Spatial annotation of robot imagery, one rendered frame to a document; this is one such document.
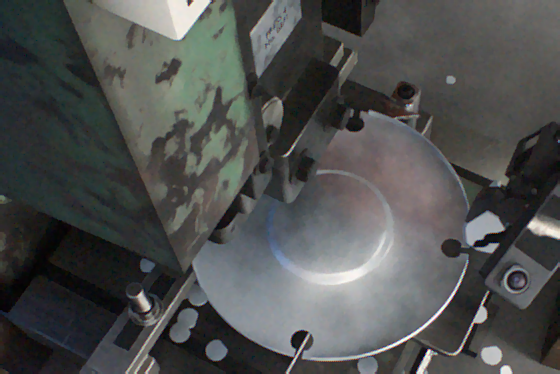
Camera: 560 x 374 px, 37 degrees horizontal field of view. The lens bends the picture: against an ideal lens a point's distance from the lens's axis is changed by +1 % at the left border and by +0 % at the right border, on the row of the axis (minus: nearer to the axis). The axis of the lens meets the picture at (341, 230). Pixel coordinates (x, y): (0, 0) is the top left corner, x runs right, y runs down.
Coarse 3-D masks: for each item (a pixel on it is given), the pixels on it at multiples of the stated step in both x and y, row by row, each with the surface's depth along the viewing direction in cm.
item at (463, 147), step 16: (432, 112) 107; (432, 128) 106; (448, 128) 106; (464, 128) 106; (448, 144) 105; (464, 144) 105; (480, 144) 105; (496, 144) 105; (448, 160) 104; (464, 160) 104; (480, 160) 104; (496, 160) 104; (464, 176) 105; (480, 176) 103; (496, 176) 103; (496, 304) 161; (480, 336) 158; (464, 352) 159
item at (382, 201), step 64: (384, 128) 89; (320, 192) 85; (384, 192) 86; (448, 192) 86; (256, 256) 83; (320, 256) 82; (384, 256) 83; (256, 320) 80; (320, 320) 80; (384, 320) 80
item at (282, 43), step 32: (256, 0) 55; (288, 0) 60; (320, 0) 66; (256, 32) 57; (288, 32) 62; (320, 32) 69; (256, 64) 59; (288, 64) 65; (320, 64) 69; (288, 96) 68; (320, 96) 68; (288, 128) 66; (320, 128) 70; (288, 160) 66; (288, 192) 71
